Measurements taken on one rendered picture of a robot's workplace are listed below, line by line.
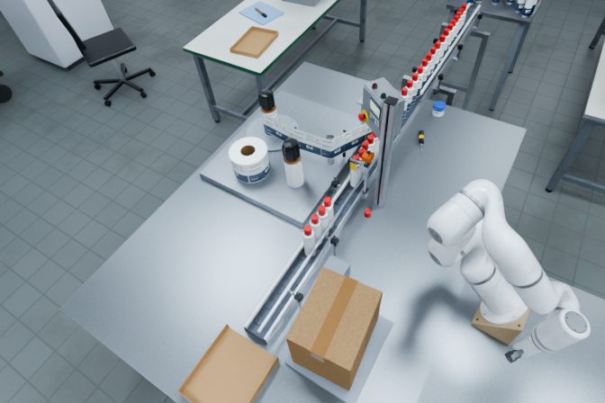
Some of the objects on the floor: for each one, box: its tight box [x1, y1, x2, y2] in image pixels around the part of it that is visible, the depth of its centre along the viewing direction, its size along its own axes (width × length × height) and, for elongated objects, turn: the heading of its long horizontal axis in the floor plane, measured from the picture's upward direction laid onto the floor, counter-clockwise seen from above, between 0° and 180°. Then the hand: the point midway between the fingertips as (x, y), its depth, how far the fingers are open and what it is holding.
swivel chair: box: [46, 0, 156, 106], centre depth 390 cm, size 63×63×98 cm
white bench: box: [183, 0, 375, 123], centre depth 388 cm, size 190×75×80 cm, turn 152°
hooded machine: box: [0, 0, 114, 71], centre depth 427 cm, size 78×68×153 cm
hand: (519, 352), depth 139 cm, fingers open, 8 cm apart
